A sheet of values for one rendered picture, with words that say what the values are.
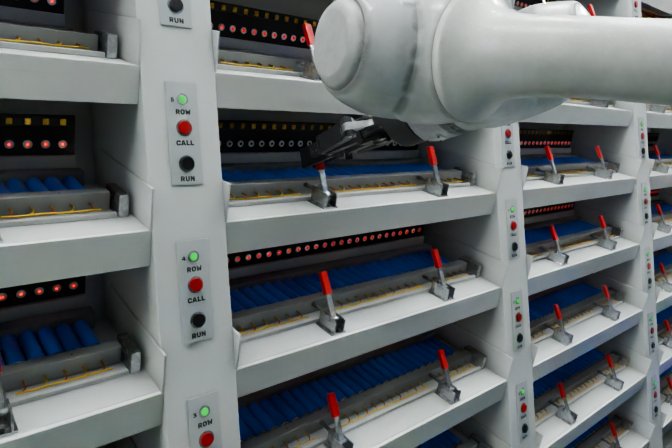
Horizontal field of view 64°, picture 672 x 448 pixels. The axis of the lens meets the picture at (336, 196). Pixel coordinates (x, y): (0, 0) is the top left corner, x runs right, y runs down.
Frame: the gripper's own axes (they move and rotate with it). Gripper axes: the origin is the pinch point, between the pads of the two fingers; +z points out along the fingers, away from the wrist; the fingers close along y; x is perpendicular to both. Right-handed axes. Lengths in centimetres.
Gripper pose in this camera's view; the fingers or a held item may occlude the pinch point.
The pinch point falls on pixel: (321, 153)
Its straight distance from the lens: 80.8
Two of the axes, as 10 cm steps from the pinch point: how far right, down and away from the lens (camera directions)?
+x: -1.8, -9.8, 1.1
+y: 7.6, -0.6, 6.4
